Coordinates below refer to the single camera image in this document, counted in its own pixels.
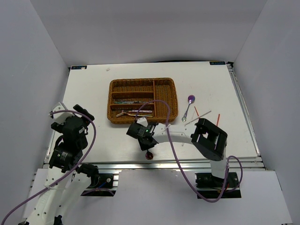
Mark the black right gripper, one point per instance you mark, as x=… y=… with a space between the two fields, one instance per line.
x=145 y=147

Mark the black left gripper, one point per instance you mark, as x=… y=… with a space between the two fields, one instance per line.
x=84 y=111

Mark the iridescent round bowl spoon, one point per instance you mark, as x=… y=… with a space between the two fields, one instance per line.
x=149 y=155

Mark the pink handled fork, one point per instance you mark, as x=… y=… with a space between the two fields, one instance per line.
x=135 y=111

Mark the green handled table knife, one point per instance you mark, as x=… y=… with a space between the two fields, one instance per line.
x=125 y=102

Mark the purple iridescent spoon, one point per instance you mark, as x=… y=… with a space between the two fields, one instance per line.
x=191 y=99

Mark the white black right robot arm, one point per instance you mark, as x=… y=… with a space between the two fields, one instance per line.
x=210 y=140

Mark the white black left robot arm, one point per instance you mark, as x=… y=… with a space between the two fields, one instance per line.
x=67 y=176

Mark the left blue table label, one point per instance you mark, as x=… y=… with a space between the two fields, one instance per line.
x=79 y=67

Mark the blue table label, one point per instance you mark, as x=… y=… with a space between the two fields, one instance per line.
x=217 y=63
x=79 y=67

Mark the woven wicker cutlery tray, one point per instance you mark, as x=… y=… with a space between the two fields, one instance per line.
x=160 y=93

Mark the white chopstick long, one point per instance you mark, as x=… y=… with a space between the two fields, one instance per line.
x=194 y=112

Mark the white chopstick short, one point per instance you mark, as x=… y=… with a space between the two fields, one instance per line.
x=198 y=117

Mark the right blue table label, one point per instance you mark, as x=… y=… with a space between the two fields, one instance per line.
x=217 y=63

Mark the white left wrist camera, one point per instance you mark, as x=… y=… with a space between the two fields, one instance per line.
x=59 y=113

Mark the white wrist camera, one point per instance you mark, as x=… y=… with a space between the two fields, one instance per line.
x=59 y=113
x=142 y=121

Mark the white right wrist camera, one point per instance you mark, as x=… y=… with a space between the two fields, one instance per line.
x=142 y=121

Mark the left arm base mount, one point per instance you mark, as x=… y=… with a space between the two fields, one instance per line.
x=104 y=184

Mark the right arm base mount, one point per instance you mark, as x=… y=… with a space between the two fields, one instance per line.
x=210 y=187

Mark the aluminium table frame rail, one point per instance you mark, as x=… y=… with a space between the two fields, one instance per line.
x=215 y=88

